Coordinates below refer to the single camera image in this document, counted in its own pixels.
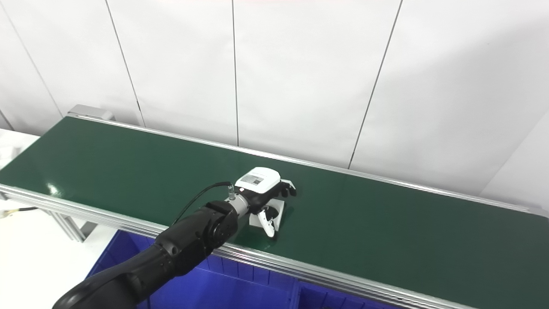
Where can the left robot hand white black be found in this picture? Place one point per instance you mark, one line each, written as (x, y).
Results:
(259, 182)

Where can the white square part round hole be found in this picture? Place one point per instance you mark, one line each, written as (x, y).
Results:
(279, 212)

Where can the grey conveyor end housing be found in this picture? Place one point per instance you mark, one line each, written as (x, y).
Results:
(88, 111)

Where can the blue plastic bin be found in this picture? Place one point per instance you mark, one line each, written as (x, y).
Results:
(214, 292)
(334, 300)

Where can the aluminium conveyor leg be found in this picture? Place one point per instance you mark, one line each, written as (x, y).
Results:
(68, 226)

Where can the green conveyor belt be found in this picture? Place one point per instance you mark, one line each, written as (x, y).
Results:
(300, 268)
(386, 236)

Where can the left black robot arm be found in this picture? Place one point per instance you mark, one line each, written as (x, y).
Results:
(184, 244)

